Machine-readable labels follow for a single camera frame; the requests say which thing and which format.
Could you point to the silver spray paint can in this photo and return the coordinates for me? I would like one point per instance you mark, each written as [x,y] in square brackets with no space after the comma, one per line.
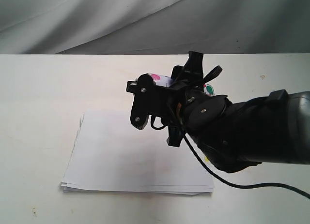
[164,80]

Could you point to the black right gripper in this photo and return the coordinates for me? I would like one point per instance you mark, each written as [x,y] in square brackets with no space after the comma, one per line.
[189,75]

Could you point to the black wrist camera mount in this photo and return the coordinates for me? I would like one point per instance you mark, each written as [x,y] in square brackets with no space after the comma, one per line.
[148,103]

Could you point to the stack of white paper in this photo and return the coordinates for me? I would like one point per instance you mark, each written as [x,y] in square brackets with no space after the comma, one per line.
[111,155]

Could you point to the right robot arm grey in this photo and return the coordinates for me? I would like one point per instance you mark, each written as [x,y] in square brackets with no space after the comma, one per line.
[273,128]

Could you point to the grey backdrop cloth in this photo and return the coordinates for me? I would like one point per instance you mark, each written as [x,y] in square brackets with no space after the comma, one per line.
[154,26]

